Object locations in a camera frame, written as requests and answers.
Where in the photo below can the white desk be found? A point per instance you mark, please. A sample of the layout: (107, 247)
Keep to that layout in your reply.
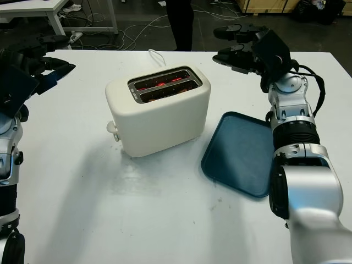
(30, 6)

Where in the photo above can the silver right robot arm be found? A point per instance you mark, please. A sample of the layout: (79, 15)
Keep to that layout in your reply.
(302, 192)

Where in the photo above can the person in black trousers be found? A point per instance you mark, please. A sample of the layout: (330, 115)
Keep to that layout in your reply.
(181, 24)

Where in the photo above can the dark blue plastic tray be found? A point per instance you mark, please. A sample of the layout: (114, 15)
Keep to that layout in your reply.
(236, 154)

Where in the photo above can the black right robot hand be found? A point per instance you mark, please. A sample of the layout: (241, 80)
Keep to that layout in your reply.
(242, 61)

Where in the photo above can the white power strip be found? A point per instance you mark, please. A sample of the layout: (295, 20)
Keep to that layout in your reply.
(75, 36)

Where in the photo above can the wooden crate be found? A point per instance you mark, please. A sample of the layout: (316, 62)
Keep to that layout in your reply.
(264, 5)

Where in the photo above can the black bag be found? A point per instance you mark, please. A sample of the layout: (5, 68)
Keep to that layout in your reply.
(319, 11)

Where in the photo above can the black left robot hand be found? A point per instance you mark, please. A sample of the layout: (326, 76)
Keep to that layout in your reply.
(22, 57)

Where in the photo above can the white sneaker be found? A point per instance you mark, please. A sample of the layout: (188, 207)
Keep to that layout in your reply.
(72, 6)

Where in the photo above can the cream white two-slot toaster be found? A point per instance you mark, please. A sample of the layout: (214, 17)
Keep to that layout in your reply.
(159, 123)

